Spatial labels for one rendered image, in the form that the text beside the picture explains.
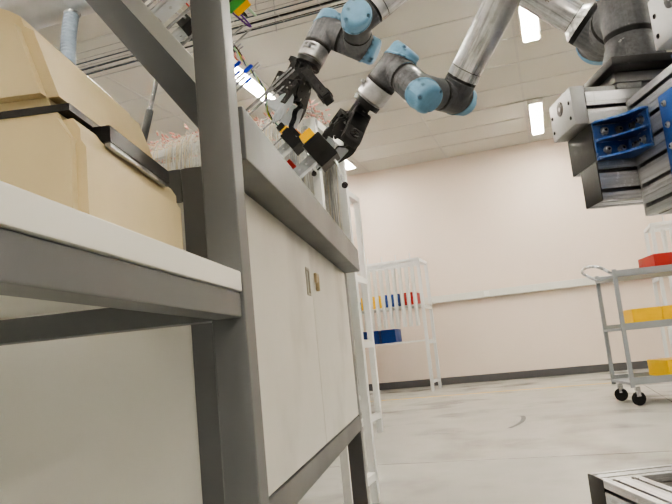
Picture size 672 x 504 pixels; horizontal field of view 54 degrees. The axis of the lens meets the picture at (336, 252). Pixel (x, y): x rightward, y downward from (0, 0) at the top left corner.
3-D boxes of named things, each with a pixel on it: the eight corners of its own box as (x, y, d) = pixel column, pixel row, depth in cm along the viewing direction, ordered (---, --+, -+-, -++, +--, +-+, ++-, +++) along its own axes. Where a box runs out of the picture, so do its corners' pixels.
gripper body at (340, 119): (349, 142, 171) (378, 104, 167) (352, 152, 163) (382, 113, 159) (325, 125, 169) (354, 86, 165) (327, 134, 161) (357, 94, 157)
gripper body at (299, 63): (279, 103, 181) (298, 66, 183) (305, 111, 178) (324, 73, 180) (268, 88, 174) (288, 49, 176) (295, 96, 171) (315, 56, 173)
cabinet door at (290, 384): (327, 443, 128) (309, 243, 134) (251, 515, 74) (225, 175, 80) (317, 444, 128) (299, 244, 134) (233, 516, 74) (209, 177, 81)
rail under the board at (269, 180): (360, 271, 191) (357, 249, 192) (246, 158, 76) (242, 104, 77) (341, 273, 192) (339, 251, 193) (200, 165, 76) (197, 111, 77)
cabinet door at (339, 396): (361, 414, 182) (347, 272, 188) (331, 443, 128) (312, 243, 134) (352, 415, 182) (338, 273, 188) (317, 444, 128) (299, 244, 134)
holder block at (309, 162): (320, 207, 131) (357, 173, 131) (281, 163, 134) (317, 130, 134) (324, 211, 136) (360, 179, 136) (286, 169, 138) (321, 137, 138)
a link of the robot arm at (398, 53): (409, 49, 151) (389, 32, 156) (379, 89, 154) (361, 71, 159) (428, 63, 157) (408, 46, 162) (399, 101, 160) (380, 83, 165)
